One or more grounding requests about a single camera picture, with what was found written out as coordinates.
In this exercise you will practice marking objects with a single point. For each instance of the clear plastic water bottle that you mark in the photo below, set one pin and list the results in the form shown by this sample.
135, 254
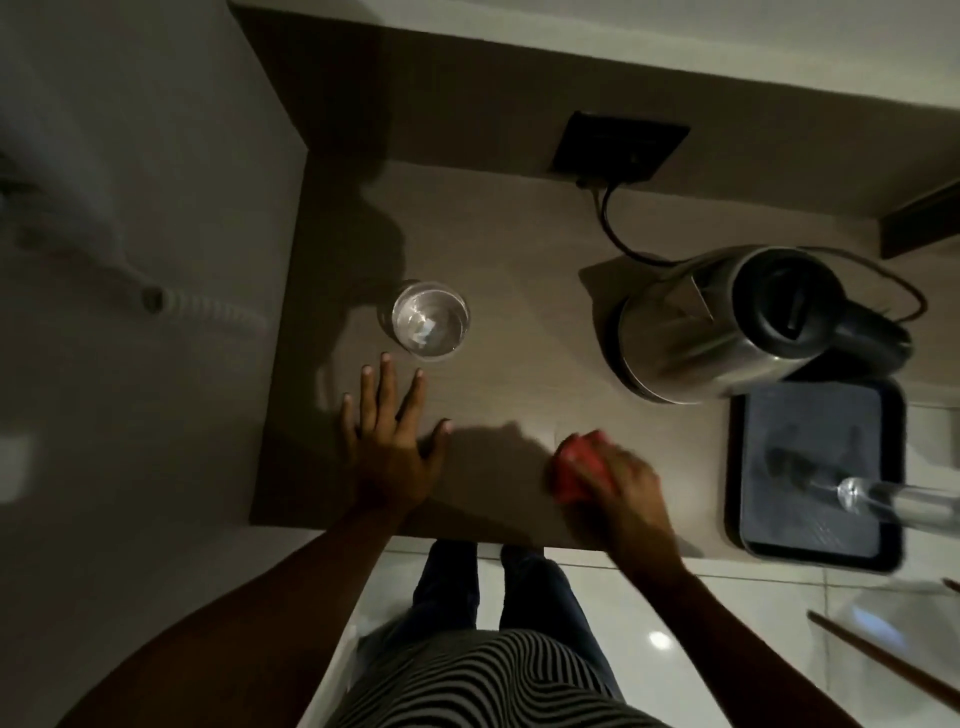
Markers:
904, 504

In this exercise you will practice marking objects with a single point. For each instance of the person's left forearm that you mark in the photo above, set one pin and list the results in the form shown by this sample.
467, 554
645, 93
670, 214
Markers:
225, 637

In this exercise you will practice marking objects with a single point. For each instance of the person's left hand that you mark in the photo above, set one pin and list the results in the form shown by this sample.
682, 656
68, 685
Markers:
391, 457

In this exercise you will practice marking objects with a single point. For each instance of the black wall socket plate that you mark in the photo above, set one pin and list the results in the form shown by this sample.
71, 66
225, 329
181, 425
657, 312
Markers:
619, 146

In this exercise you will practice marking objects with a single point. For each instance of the person's left middle finger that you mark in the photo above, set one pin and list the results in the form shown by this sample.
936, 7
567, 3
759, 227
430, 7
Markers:
387, 390

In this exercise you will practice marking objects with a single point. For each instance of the person's left little finger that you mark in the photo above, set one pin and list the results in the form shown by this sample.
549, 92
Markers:
349, 420

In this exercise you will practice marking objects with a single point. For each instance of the stainless steel electric kettle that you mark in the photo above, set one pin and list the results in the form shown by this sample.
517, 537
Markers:
742, 322

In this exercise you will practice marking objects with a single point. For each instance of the person's left thumb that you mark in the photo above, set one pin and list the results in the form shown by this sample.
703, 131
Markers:
439, 442

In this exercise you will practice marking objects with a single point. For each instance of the brown wooden stick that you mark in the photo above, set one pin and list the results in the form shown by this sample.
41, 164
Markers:
885, 660

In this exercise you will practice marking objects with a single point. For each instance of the person's right hand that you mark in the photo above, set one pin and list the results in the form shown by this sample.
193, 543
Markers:
619, 502

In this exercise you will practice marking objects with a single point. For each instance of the person's right forearm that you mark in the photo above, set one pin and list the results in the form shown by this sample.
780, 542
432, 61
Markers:
742, 660

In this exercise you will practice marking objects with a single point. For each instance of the clear drinking glass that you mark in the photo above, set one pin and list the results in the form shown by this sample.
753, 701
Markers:
430, 320

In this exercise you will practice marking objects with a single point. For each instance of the striped shirt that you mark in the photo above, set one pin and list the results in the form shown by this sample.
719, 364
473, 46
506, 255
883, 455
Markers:
480, 686

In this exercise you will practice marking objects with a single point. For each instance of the red cloth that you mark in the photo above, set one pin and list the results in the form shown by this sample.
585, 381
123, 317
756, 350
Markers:
581, 469

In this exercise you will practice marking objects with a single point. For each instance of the dark blue trousers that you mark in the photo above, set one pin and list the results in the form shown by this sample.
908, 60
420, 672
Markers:
487, 592

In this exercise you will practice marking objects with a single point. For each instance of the black plastic tray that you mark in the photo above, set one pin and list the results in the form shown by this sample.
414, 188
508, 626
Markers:
814, 469

